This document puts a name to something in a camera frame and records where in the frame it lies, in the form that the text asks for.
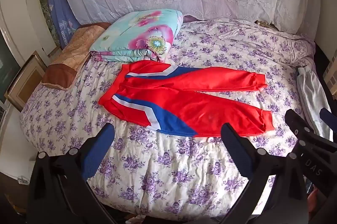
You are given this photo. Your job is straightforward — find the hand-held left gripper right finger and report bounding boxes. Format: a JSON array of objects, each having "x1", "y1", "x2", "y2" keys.
[{"x1": 220, "y1": 122, "x2": 309, "y2": 224}]

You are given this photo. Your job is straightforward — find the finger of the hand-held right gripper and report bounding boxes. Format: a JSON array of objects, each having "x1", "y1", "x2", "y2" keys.
[
  {"x1": 285, "y1": 108, "x2": 325, "y2": 156},
  {"x1": 319, "y1": 107, "x2": 337, "y2": 134}
]

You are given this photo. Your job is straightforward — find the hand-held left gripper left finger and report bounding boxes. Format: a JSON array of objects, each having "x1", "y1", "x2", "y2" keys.
[{"x1": 28, "y1": 122, "x2": 116, "y2": 224}]

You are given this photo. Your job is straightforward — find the red pants with blue stripes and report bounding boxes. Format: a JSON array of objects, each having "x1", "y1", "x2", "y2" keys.
[{"x1": 99, "y1": 61, "x2": 274, "y2": 138}]

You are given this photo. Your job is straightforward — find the grey white garment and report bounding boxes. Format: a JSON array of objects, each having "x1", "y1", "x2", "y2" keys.
[{"x1": 296, "y1": 66, "x2": 333, "y2": 141}]

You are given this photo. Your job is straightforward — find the purple floral bedspread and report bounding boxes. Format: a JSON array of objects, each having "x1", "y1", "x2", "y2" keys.
[{"x1": 20, "y1": 17, "x2": 316, "y2": 222}]

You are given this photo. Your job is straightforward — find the brown patterned pillow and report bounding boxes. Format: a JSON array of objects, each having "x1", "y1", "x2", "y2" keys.
[{"x1": 41, "y1": 22, "x2": 112, "y2": 90}]

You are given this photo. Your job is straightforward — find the folded teal floral quilt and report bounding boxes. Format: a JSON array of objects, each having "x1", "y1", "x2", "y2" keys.
[{"x1": 90, "y1": 8, "x2": 184, "y2": 63}]

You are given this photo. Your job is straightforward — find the glass door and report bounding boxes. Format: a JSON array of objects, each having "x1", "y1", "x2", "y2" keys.
[{"x1": 0, "y1": 29, "x2": 21, "y2": 106}]

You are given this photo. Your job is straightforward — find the green landscape picture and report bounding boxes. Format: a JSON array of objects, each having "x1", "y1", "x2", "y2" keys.
[{"x1": 37, "y1": 0, "x2": 62, "y2": 41}]

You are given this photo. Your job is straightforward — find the blue printed cloth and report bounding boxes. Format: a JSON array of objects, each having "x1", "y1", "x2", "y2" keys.
[{"x1": 43, "y1": 0, "x2": 81, "y2": 49}]

